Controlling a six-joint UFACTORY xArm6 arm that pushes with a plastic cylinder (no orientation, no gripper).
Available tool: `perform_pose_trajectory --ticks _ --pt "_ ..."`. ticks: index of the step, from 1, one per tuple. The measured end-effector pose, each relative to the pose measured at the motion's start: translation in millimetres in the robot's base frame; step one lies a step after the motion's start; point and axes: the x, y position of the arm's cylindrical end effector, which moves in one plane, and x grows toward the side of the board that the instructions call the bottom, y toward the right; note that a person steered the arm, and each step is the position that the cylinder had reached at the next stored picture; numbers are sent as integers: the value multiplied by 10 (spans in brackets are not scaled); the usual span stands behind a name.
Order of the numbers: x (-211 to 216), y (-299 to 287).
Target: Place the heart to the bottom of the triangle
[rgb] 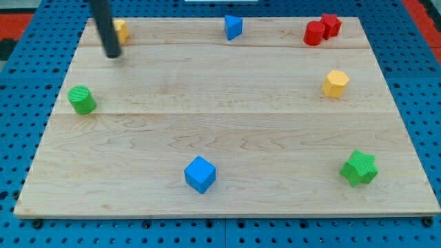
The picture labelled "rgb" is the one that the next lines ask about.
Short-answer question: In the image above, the blue triangle block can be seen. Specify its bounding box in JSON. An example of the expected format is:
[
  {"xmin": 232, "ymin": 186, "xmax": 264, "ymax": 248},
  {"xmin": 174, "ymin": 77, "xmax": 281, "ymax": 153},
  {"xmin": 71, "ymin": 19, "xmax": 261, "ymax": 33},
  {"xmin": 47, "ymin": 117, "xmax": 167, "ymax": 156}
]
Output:
[{"xmin": 224, "ymin": 15, "xmax": 243, "ymax": 41}]

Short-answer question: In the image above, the yellow heart block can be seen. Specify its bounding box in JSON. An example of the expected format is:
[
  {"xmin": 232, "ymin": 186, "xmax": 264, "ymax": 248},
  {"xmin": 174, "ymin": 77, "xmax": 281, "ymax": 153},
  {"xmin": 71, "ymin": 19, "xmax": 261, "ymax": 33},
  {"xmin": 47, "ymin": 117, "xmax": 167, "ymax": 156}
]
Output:
[{"xmin": 113, "ymin": 19, "xmax": 130, "ymax": 45}]

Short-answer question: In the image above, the light wooden board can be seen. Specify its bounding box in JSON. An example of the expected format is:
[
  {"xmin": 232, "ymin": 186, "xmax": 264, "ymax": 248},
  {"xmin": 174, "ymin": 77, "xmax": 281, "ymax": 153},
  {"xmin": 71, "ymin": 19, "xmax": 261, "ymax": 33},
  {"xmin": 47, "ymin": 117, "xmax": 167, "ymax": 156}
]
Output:
[{"xmin": 14, "ymin": 17, "xmax": 440, "ymax": 219}]

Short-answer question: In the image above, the blue cube block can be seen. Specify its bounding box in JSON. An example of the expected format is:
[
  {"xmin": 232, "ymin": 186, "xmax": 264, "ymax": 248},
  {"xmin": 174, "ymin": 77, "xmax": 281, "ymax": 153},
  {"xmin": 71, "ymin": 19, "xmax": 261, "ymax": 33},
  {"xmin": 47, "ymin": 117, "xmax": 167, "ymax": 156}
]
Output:
[{"xmin": 184, "ymin": 156, "xmax": 216, "ymax": 194}]

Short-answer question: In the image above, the yellow hexagon block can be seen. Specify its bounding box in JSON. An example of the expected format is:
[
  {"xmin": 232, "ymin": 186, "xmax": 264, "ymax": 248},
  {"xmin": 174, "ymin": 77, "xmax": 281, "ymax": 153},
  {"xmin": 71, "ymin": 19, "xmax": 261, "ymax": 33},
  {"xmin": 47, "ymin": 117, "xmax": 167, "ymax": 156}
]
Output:
[{"xmin": 322, "ymin": 70, "xmax": 350, "ymax": 99}]

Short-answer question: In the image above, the red cylinder block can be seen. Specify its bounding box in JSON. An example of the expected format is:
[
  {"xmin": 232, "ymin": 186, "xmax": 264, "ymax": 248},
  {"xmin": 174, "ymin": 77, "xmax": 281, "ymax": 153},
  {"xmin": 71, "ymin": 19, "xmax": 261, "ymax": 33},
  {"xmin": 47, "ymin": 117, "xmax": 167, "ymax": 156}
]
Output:
[{"xmin": 303, "ymin": 21, "xmax": 325, "ymax": 46}]

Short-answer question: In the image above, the green cylinder block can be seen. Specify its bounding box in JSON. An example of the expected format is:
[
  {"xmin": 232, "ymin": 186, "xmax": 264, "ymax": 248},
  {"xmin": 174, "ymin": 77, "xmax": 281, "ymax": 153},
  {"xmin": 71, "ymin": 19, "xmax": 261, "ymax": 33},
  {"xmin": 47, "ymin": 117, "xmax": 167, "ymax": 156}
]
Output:
[{"xmin": 67, "ymin": 85, "xmax": 96, "ymax": 115}]

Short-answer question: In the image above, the green star block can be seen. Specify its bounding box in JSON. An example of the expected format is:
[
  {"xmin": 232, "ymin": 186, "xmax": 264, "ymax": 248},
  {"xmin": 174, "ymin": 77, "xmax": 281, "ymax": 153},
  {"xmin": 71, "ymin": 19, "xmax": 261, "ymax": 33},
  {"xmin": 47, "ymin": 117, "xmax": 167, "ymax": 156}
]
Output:
[{"xmin": 340, "ymin": 149, "xmax": 379, "ymax": 187}]

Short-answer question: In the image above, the red star block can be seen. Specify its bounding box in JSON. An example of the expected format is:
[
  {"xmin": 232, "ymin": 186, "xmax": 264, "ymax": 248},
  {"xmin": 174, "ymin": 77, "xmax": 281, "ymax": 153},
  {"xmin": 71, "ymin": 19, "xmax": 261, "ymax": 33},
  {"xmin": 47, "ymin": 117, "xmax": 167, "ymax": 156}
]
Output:
[{"xmin": 320, "ymin": 13, "xmax": 342, "ymax": 40}]

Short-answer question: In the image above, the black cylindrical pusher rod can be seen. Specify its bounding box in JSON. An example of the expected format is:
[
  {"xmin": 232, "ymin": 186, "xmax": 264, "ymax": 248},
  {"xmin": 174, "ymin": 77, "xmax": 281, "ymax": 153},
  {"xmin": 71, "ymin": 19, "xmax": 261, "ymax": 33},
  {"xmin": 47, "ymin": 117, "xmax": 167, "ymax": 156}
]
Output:
[{"xmin": 89, "ymin": 0, "xmax": 122, "ymax": 59}]

